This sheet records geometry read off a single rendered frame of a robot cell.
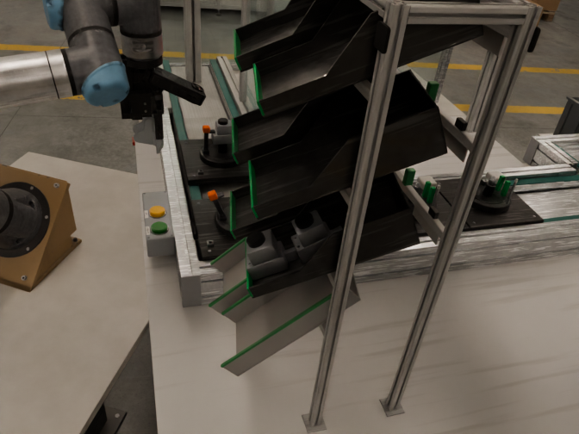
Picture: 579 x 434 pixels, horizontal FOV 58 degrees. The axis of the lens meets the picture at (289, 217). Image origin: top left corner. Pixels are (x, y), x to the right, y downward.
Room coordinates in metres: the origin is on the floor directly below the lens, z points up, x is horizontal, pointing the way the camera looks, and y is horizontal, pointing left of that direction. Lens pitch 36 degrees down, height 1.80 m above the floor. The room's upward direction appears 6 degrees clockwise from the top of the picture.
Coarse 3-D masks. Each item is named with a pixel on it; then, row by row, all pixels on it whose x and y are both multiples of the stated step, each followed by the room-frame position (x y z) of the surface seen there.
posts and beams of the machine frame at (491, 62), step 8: (504, 40) 2.00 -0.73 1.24; (488, 56) 2.02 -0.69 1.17; (496, 56) 2.00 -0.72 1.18; (488, 64) 2.00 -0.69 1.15; (496, 64) 2.00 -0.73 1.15; (480, 72) 2.03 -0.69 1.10; (488, 72) 1.99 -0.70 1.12; (480, 80) 2.02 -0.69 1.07; (488, 80) 2.00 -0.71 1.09; (480, 88) 2.00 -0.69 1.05; (488, 88) 2.00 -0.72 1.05; (480, 96) 1.99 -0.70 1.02; (488, 96) 2.00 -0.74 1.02; (472, 104) 2.02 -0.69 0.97; (480, 104) 2.00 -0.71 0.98; (472, 112) 2.00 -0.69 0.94; (480, 112) 2.00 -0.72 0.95; (472, 120) 1.99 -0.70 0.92; (480, 120) 2.00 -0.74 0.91; (472, 128) 2.00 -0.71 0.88
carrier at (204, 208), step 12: (192, 204) 1.13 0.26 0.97; (204, 204) 1.14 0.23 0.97; (228, 204) 1.12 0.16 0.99; (204, 216) 1.08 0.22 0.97; (216, 216) 1.06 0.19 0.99; (228, 216) 1.07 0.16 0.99; (204, 228) 1.03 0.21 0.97; (216, 228) 1.04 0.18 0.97; (228, 228) 1.02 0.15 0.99; (204, 240) 0.99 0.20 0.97; (216, 240) 0.99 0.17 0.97; (228, 240) 1.00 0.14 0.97; (204, 252) 0.94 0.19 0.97; (216, 252) 0.95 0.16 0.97
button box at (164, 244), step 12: (156, 192) 1.18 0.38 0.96; (144, 204) 1.12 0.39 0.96; (156, 204) 1.13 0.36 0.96; (168, 204) 1.13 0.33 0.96; (144, 216) 1.07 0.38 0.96; (168, 216) 1.08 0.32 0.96; (168, 228) 1.03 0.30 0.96; (156, 240) 0.99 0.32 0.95; (168, 240) 1.00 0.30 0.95; (156, 252) 0.99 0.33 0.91; (168, 252) 1.00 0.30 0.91
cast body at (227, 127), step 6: (222, 120) 1.40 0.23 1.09; (228, 120) 1.42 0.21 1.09; (216, 126) 1.39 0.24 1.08; (222, 126) 1.38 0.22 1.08; (228, 126) 1.38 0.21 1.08; (216, 132) 1.39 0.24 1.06; (222, 132) 1.38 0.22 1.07; (228, 132) 1.38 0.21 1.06; (216, 138) 1.37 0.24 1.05; (222, 138) 1.38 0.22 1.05; (228, 138) 1.38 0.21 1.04; (216, 144) 1.37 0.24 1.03
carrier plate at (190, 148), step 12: (180, 144) 1.45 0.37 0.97; (192, 144) 1.46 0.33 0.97; (192, 156) 1.38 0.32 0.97; (192, 168) 1.31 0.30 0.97; (204, 168) 1.32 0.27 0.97; (216, 168) 1.33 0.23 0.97; (228, 168) 1.33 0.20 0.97; (240, 168) 1.34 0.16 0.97; (192, 180) 1.25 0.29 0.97; (204, 180) 1.26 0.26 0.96; (216, 180) 1.27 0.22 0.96; (228, 180) 1.29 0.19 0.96; (240, 180) 1.30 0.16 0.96
